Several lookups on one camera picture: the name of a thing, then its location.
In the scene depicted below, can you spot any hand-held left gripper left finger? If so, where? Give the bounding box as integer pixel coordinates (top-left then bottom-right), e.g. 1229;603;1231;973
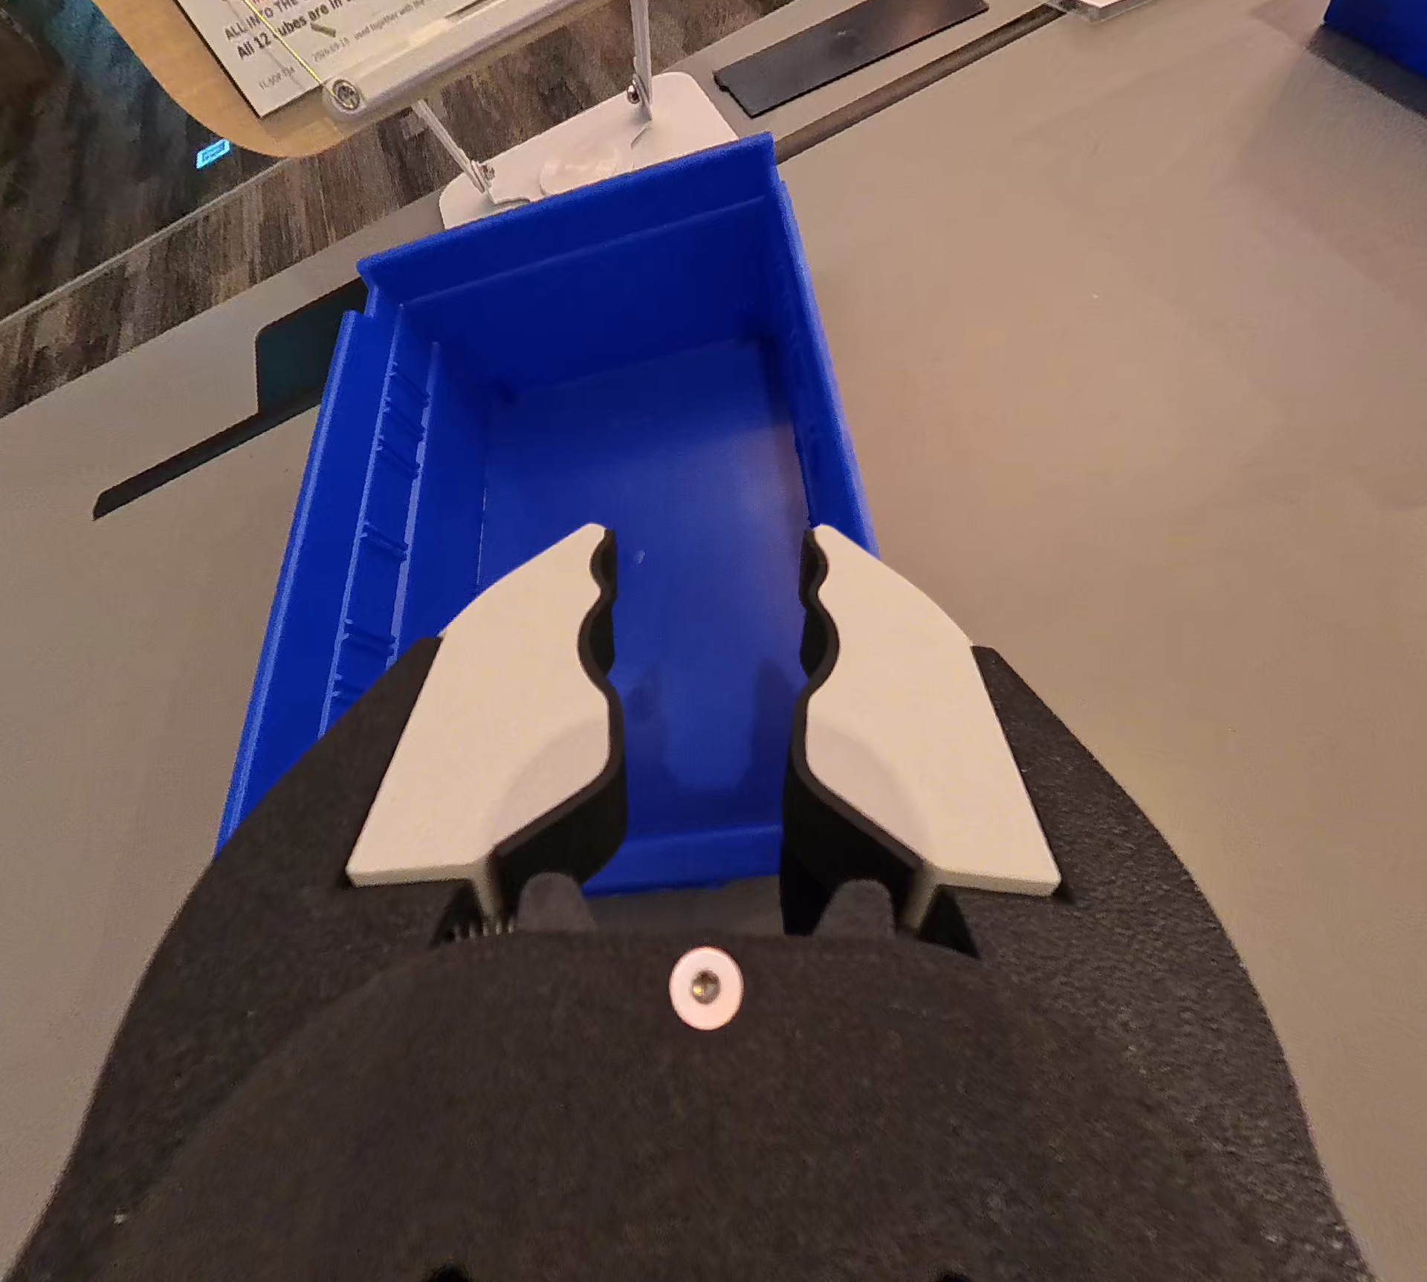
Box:
346;523;628;916

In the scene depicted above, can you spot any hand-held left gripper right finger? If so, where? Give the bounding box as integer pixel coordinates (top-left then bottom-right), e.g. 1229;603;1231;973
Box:
781;523;1064;925

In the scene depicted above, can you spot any black desk panel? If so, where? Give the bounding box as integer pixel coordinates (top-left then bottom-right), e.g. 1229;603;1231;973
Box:
713;0;991;120
92;307;371;522

